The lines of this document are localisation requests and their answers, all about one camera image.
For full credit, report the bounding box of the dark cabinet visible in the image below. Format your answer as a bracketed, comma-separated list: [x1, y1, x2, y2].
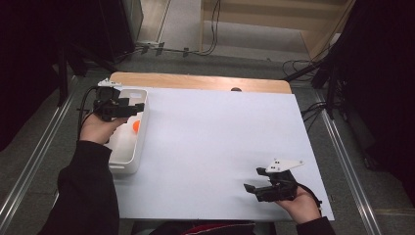
[97, 0, 145, 64]

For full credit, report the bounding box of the white board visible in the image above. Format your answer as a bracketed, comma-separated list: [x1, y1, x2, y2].
[112, 85, 336, 222]

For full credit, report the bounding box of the wooden table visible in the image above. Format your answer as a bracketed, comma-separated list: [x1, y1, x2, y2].
[109, 71, 293, 95]

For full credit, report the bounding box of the person's left hand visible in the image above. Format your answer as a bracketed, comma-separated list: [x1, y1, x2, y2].
[78, 112, 129, 146]

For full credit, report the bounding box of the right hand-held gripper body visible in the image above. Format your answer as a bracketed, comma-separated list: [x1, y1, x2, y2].
[254, 158, 305, 203]

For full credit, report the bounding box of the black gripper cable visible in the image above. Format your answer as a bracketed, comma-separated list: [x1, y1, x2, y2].
[75, 85, 100, 142]
[296, 182, 325, 213]

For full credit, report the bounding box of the hanging black cable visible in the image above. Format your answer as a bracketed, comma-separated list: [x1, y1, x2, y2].
[195, 0, 223, 57]

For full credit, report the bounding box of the black stand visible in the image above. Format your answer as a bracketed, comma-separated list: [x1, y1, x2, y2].
[56, 43, 119, 108]
[283, 57, 342, 121]

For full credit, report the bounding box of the black floor cable bundle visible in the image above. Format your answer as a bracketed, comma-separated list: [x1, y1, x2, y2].
[281, 58, 324, 82]

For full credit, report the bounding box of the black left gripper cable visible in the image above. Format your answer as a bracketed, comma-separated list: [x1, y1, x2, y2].
[75, 85, 100, 142]

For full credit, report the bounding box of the white plastic bin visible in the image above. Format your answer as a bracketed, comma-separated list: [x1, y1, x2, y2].
[104, 88, 151, 175]

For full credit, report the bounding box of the person's dark clothing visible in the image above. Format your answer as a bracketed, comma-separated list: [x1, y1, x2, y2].
[131, 220, 278, 235]

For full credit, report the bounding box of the aluminium floor rail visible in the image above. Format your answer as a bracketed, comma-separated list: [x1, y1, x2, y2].
[312, 90, 384, 235]
[0, 75, 78, 227]

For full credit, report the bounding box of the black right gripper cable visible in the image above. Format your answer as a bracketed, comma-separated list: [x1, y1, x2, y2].
[296, 182, 325, 213]

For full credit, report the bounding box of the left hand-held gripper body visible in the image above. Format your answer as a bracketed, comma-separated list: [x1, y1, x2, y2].
[92, 77, 132, 122]

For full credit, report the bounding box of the person's right hand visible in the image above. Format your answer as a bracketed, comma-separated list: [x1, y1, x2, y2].
[274, 186, 323, 225]

